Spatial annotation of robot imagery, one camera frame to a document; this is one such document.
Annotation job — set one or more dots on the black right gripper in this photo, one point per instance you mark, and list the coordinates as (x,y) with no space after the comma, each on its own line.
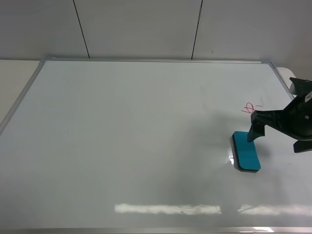
(296,117)

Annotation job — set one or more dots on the blue whiteboard eraser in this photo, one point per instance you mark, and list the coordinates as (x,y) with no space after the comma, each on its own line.
(245,153)

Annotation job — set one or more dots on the red marker scribble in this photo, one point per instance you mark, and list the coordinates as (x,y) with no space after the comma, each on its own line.
(250,108)

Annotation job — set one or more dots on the white whiteboard with aluminium frame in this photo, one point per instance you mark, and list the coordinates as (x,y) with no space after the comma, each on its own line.
(145,147)

